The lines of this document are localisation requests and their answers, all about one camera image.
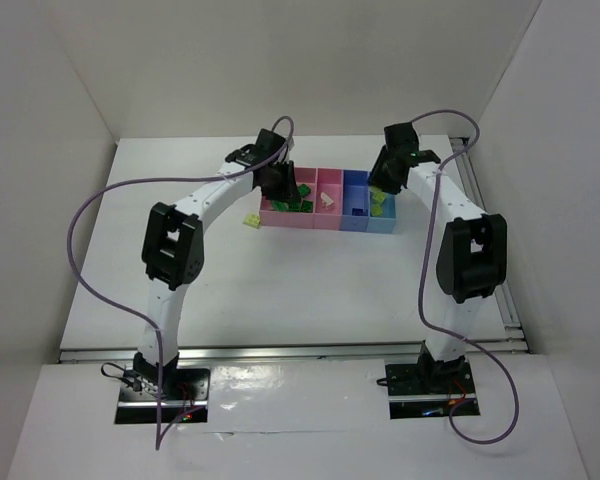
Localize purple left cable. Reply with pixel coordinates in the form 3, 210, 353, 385
67, 117, 296, 451

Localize blue plastic container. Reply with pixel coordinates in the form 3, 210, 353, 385
340, 170, 397, 234

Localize aluminium side rail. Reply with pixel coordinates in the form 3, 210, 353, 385
436, 139, 526, 352

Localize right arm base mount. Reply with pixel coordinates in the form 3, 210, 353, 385
376, 345, 480, 420

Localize purple cable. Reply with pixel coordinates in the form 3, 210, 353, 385
409, 109, 520, 445
67, 117, 296, 451

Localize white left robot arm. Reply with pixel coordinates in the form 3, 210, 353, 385
133, 129, 299, 391

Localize white piece in pink container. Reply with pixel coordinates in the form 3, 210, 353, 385
320, 192, 334, 209

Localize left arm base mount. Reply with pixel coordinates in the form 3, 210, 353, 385
100, 362, 211, 425

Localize aluminium front rail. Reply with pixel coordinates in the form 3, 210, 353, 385
57, 342, 446, 365

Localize lime green sloped lego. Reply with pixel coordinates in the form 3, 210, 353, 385
243, 214, 261, 229

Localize lime green small lego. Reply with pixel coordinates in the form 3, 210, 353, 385
370, 203, 383, 217

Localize lime green square lego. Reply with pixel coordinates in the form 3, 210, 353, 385
371, 190, 387, 205

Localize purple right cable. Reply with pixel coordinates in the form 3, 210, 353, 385
409, 109, 520, 445

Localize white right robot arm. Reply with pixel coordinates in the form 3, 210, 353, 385
368, 122, 507, 394

